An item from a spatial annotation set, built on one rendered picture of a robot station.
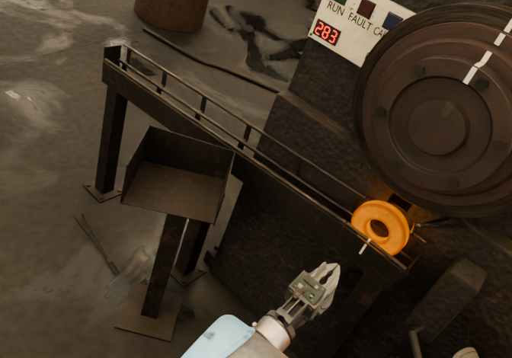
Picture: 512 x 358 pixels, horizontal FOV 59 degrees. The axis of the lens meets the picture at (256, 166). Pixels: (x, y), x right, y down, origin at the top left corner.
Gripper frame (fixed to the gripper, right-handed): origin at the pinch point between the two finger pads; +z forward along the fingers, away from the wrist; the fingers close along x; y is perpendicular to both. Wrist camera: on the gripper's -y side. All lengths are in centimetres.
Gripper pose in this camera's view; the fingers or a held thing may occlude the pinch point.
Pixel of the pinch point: (334, 270)
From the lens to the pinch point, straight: 109.2
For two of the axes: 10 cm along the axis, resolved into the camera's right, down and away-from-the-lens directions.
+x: -7.3, -5.7, 3.8
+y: 0.9, -6.3, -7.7
